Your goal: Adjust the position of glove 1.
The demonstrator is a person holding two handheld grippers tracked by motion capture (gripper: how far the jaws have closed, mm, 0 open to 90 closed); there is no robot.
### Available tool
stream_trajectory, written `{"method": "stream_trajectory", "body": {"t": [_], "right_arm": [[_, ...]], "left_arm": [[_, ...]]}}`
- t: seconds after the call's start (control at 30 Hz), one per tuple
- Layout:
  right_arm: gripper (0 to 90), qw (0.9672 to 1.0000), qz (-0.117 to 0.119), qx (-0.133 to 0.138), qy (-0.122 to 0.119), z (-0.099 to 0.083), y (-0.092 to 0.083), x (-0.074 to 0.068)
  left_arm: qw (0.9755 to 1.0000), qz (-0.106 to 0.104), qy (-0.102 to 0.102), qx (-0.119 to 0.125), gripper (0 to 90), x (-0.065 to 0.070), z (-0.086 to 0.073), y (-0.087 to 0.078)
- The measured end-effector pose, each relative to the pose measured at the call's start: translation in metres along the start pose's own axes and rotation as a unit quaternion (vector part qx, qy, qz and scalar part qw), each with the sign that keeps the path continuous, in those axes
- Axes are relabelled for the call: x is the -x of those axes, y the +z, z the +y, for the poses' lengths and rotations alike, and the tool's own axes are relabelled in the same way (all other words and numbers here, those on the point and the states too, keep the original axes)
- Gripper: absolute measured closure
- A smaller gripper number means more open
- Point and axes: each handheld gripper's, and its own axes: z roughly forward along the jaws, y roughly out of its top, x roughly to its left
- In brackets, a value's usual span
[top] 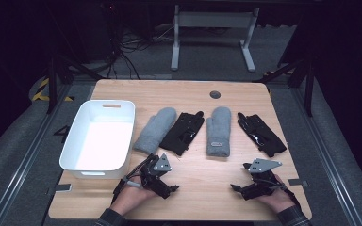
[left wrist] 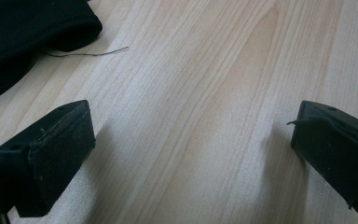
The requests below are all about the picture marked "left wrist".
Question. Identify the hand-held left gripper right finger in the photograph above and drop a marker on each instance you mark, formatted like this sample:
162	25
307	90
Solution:
338	155

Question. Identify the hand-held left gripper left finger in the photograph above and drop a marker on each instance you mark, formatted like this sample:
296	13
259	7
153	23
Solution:
52	161

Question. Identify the black glove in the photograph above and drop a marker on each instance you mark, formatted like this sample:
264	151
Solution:
18	31

